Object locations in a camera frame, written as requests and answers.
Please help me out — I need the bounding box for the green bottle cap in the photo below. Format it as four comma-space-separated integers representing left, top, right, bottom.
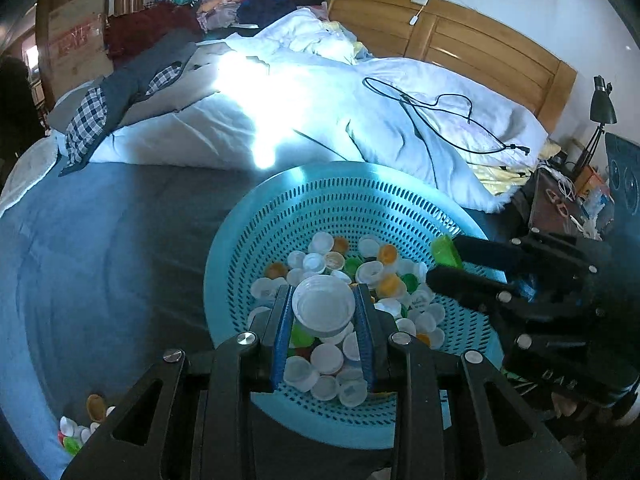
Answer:
431, 235, 463, 269

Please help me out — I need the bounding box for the large white lid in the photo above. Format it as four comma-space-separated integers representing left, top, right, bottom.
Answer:
292, 275, 355, 337

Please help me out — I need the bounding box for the turquoise perforated plastic basket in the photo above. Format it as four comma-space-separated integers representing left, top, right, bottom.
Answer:
203, 160, 507, 452

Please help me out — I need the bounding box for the black desk lamp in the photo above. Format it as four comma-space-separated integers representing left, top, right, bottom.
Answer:
570, 75, 617, 180

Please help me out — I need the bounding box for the blue grey bed blanket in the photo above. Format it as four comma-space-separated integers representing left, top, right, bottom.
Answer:
0, 134, 501, 480

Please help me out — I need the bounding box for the white duvet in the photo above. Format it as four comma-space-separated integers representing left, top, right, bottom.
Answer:
93, 10, 547, 212

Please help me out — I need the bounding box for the wooden headboard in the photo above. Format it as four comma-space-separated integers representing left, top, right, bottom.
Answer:
329, 0, 577, 133

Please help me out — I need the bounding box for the plaid and denim clothing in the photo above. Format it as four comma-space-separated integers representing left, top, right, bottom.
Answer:
46, 27, 222, 177

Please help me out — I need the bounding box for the pile of clothes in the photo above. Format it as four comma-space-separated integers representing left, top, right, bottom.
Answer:
104, 0, 326, 67

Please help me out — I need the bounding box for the cardboard box red print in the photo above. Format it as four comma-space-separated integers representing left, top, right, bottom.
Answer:
48, 0, 114, 101

